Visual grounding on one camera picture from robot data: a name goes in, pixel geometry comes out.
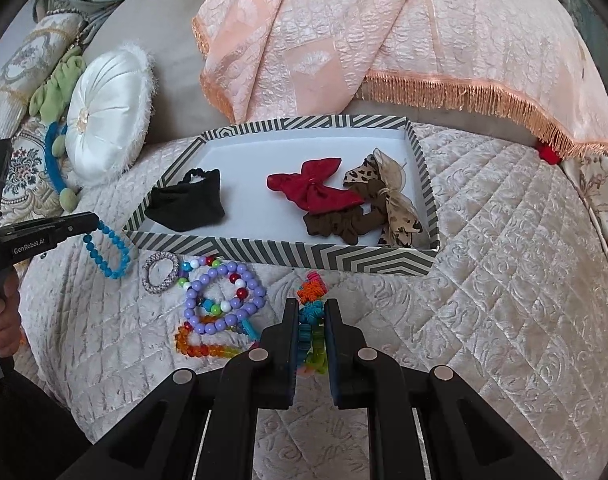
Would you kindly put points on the green plush toy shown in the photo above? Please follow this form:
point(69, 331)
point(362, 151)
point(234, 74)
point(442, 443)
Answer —
point(59, 90)

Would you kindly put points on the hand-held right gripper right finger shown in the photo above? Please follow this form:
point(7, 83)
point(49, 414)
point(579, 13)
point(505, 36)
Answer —
point(336, 360)

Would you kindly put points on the white round satin pillow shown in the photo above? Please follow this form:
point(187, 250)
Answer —
point(109, 115)

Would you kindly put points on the cream patterned bolster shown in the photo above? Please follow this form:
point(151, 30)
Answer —
point(29, 55)

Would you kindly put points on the teal floral curtain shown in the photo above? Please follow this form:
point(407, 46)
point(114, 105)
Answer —
point(588, 10)

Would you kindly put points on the red satin bow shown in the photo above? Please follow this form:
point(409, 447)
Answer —
point(314, 185)

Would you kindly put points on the person's left hand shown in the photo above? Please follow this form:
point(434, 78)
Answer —
point(6, 330)

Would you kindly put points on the small red thing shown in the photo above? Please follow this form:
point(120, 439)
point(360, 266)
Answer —
point(548, 152)

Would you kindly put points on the leopard print bow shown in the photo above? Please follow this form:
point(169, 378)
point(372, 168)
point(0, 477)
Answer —
point(398, 210)

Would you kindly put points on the peach fringed blanket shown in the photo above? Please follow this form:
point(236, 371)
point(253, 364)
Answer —
point(383, 20)

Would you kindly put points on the cream quilted bedcover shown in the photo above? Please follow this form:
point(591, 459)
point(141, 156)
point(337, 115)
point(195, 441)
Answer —
point(483, 310)

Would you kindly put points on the floral embroidered cushion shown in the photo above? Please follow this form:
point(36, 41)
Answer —
point(29, 170)

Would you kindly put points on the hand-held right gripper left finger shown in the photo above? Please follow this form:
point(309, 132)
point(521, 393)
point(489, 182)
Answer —
point(284, 360)

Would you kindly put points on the brown scrunchie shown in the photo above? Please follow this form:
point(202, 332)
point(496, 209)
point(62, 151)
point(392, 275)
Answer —
point(334, 225)

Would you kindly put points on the beige headboard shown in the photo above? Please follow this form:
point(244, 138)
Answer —
point(174, 60)

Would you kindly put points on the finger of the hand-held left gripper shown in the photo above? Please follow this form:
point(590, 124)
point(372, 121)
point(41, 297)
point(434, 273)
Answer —
point(59, 225)

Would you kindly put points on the black white striped box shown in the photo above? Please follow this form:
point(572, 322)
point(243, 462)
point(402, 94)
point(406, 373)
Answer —
point(264, 160)

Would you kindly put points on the cream floral fabric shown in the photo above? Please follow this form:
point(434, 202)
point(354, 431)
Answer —
point(603, 200)

